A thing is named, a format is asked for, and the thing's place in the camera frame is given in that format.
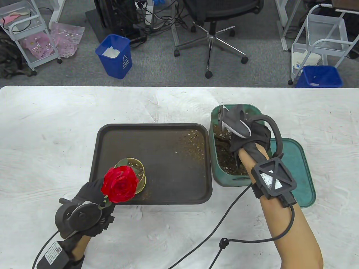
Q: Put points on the person's right forearm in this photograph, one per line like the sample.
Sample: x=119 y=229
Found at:
x=289 y=232

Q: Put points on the plain blue bin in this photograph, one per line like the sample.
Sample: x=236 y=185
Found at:
x=319 y=77

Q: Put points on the black backpack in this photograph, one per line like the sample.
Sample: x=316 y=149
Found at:
x=9 y=58

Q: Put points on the pink plastic bag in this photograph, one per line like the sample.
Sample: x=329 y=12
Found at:
x=36 y=46
x=67 y=39

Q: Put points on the brown potting mix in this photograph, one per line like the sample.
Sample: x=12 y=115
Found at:
x=224 y=159

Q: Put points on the dark brown plastic tray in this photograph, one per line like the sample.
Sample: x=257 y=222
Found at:
x=168 y=173

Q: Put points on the black left wrist camera module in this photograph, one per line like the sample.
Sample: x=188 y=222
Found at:
x=53 y=253

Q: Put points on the white desk leg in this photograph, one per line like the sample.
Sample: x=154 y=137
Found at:
x=283 y=25

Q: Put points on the blue bin with white symbol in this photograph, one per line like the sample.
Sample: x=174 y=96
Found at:
x=115 y=61

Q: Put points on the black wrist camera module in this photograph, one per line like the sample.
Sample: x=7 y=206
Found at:
x=53 y=253
x=273 y=179

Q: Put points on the scattered potting mix crumbs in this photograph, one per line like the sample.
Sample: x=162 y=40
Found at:
x=196 y=148

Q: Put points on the person's left hand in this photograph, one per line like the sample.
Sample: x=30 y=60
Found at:
x=89 y=194

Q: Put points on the white metal trolley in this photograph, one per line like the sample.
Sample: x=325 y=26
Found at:
x=19 y=30
x=325 y=36

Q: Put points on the black office chair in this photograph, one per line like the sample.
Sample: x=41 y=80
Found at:
x=210 y=33

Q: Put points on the yellow ribbed flower pot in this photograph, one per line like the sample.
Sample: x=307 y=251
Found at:
x=143 y=176

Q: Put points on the person's left forearm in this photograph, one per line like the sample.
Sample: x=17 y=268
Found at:
x=81 y=246

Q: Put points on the person's right hand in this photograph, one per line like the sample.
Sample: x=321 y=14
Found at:
x=258 y=137

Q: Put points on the green plastic storage bin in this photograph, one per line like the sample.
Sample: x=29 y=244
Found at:
x=224 y=176

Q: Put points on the green plastic bin lid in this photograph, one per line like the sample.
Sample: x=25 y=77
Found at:
x=303 y=173

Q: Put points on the black right wrist camera module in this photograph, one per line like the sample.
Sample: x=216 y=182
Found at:
x=273 y=179

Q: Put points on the red artificial rose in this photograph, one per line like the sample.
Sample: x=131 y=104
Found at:
x=119 y=185

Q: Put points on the black computer tower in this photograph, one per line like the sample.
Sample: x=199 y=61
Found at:
x=115 y=14

